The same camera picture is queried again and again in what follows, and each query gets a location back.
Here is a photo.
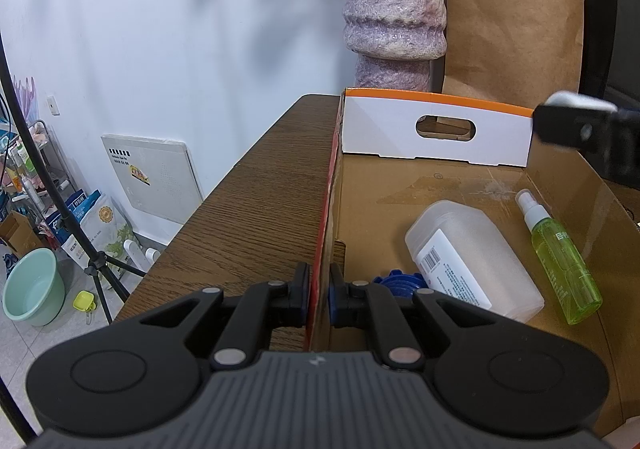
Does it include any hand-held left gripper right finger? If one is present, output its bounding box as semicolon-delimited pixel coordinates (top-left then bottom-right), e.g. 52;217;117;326
327;263;501;372

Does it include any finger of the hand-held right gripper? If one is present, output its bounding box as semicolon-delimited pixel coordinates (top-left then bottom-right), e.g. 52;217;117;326
531;101;640;190

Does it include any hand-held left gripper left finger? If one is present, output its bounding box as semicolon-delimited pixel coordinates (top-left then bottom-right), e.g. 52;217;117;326
140;261;312;372

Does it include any blue bottle cap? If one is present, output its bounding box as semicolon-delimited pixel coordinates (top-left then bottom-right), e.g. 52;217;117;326
372;269;432;301

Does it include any orange cardboard box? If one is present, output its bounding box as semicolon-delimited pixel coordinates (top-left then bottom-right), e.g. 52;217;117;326
305;88;640;440

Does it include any white plastic jug blue cap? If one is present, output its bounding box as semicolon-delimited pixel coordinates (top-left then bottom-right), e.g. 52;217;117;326
404;199;546;323

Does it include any green spray bottle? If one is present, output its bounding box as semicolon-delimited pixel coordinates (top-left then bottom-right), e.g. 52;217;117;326
515;188;604;326

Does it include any brown paper bag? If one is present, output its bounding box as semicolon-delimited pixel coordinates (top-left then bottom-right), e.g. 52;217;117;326
440;0;586;110

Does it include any black paper bag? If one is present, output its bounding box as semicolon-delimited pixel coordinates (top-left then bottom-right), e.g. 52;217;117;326
580;0;640;104

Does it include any black tripod stand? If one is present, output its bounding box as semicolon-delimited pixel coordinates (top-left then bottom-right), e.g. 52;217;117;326
0;26;147;326

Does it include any white and green sack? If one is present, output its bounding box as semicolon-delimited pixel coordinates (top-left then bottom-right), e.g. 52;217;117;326
80;194;137;280

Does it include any purple felt vase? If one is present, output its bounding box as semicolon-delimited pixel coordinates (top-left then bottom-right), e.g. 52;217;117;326
341;0;447;92

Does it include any small yellow cup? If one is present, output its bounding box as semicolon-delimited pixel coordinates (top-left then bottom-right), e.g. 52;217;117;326
73;291;99;316

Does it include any blue and white sack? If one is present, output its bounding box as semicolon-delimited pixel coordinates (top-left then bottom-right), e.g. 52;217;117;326
50;189;103;250

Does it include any mint green plastic basin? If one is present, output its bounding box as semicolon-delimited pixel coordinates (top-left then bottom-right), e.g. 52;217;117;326
2;248;67;328

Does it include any small brown cardboard box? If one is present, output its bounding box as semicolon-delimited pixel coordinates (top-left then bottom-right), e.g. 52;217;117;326
0;210;47;261

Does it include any metal storage cart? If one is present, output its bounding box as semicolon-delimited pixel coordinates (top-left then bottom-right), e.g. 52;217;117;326
0;120;73;230

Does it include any white wall panel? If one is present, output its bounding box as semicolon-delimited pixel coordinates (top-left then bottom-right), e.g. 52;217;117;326
101;133;204;231

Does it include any purple flower wall decal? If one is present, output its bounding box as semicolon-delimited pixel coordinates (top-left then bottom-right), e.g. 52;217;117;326
9;75;39;126

